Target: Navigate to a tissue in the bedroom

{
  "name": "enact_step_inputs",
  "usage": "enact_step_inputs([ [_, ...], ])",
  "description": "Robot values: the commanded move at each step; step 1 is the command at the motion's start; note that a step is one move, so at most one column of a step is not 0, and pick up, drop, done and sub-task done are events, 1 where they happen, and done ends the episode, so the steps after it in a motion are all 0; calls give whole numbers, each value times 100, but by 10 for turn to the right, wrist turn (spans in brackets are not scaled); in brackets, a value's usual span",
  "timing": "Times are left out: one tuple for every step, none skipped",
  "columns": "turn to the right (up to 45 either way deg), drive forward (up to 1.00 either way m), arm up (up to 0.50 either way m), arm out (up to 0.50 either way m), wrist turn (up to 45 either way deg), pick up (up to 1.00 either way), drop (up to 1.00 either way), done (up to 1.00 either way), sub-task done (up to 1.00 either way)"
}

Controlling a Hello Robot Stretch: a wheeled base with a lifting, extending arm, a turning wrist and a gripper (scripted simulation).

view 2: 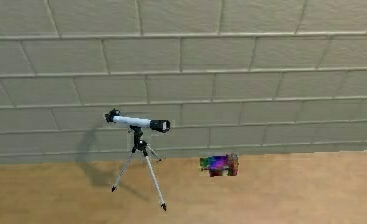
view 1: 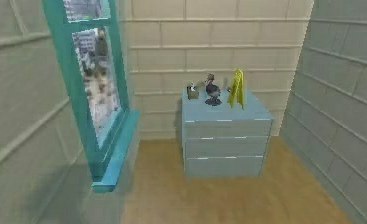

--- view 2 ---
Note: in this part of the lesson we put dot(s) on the white telescope on tripod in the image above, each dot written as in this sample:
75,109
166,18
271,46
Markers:
137,122

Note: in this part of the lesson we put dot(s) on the multicoloured box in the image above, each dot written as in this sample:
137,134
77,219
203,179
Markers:
219,165

